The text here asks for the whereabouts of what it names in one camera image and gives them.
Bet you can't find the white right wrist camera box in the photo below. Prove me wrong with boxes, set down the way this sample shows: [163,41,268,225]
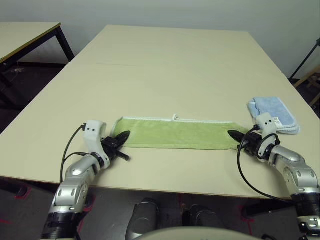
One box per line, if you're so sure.
[254,112,278,161]

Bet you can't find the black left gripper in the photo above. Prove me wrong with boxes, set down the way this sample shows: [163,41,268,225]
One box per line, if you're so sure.
[101,130,131,162]

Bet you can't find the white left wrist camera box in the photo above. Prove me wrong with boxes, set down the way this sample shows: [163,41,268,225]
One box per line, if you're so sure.
[81,119,111,170]

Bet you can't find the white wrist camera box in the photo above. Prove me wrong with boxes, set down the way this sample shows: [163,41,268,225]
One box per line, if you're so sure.
[254,112,278,161]
[81,119,111,170]

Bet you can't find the green towel white trim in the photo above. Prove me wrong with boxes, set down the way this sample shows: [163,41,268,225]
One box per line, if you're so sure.
[111,113,250,152]

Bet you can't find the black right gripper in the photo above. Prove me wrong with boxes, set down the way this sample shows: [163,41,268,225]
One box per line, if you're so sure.
[227,129,263,157]

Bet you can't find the grey robot torso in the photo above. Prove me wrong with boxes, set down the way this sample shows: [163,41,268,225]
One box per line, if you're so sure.
[139,226,253,240]

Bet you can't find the beige side table black legs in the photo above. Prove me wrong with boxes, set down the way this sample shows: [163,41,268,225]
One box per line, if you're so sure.
[0,21,75,106]

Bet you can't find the black stand pole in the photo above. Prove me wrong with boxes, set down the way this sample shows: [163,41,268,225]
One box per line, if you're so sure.
[289,37,320,80]

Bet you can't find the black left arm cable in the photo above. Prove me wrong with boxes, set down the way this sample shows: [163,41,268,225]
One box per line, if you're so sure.
[59,123,89,183]

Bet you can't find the black left robot foot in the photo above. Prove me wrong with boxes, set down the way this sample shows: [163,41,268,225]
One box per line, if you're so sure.
[126,198,161,240]

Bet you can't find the folded blue towel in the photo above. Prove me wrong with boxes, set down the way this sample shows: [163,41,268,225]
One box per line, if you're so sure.
[246,96,301,135]

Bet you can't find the black right robot foot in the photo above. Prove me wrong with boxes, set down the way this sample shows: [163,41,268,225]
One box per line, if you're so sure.
[182,204,227,230]

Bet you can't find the black robot foot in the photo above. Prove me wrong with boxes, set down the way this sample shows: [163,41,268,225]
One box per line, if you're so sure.
[182,204,227,230]
[126,198,161,240]

